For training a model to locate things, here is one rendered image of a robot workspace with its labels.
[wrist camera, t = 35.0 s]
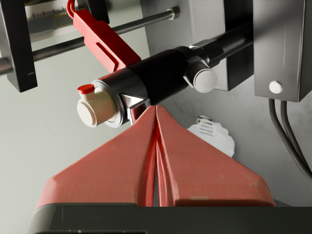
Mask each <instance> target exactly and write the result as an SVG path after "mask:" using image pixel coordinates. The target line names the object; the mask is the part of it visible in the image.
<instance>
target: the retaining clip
mask: <svg viewBox="0 0 312 234"><path fill-rule="evenodd" d="M119 96H120V98H121V100H122V103H123V106H124V111H125V118H126V119H129V114H128V111H127V108H129V107H131V106H132V105H134V104H136V103H138V102H140V101H141V100H143V99H146V100H147V102H148V106H149V105H151V104H149V103H150V99H149V98H145V97H141V96H137V95H132V94H128V93H123V92H121V93H119Z"/></svg>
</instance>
